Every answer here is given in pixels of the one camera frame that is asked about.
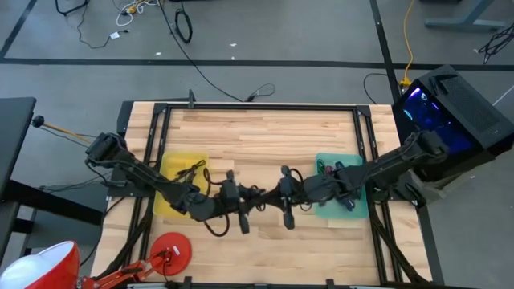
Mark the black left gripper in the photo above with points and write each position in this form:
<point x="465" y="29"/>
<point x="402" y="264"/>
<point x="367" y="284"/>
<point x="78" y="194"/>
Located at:
<point x="229" y="198"/>

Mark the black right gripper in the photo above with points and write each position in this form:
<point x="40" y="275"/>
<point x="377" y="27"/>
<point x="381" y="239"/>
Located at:
<point x="289" y="221"/>

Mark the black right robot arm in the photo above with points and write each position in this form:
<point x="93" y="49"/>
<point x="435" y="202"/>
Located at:
<point x="389" y="164"/>

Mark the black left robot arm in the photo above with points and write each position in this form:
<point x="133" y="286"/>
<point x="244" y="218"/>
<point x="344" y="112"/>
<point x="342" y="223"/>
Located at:
<point x="140" y="174"/>

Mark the teal plastic bin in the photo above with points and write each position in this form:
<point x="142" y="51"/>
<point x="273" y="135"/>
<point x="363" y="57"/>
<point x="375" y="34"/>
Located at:
<point x="333" y="212"/>

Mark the yellow plastic bin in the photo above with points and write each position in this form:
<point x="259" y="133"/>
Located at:
<point x="168" y="160"/>

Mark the black clamp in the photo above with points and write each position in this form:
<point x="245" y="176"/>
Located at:
<point x="191" y="98"/>

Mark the black box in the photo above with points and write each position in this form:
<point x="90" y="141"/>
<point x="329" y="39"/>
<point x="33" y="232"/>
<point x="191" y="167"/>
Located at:
<point x="123" y="116"/>

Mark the black computer tower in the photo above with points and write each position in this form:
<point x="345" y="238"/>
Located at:
<point x="474" y="108"/>

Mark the red desk lamp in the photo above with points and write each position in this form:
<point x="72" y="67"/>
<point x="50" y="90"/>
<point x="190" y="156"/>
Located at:
<point x="40" y="269"/>

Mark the yellow rod with black knob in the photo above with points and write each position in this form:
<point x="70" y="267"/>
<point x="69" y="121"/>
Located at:
<point x="37" y="120"/>

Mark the black desk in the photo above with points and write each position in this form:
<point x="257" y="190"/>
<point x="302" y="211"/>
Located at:
<point x="14" y="136"/>

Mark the grey desk leg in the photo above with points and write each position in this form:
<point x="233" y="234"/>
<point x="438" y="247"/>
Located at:
<point x="466" y="23"/>

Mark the black metal rig frame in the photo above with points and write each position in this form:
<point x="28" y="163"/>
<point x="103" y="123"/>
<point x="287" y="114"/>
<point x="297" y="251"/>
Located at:
<point x="261" y="107"/>

